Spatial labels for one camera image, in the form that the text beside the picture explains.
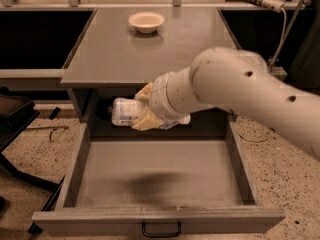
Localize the black pouch with grey clip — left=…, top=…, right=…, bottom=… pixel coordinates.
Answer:
left=96, top=99, right=113, bottom=121

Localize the black chair base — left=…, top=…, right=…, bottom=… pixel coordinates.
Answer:
left=0, top=87, right=69, bottom=235

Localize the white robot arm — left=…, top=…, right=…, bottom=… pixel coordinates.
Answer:
left=133, top=47, right=320, bottom=160

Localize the open grey top drawer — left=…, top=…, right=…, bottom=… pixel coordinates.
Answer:
left=32, top=117, right=285, bottom=237

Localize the white ceramic bowl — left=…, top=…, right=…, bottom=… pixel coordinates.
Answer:
left=128, top=12, right=165, bottom=34

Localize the blue labelled plastic bottle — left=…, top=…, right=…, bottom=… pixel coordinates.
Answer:
left=111, top=98, right=191, bottom=130

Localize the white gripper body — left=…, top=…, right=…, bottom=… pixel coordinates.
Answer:
left=149, top=72, right=182, bottom=120

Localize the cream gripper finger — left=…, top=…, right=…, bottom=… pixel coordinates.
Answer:
left=134, top=82, right=153, bottom=102
left=132, top=107, right=163, bottom=131

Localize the grey cabinet with top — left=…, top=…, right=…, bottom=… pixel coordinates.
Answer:
left=61, top=7, right=235, bottom=141

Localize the black drawer handle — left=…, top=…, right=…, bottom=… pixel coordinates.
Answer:
left=141, top=222, right=182, bottom=238

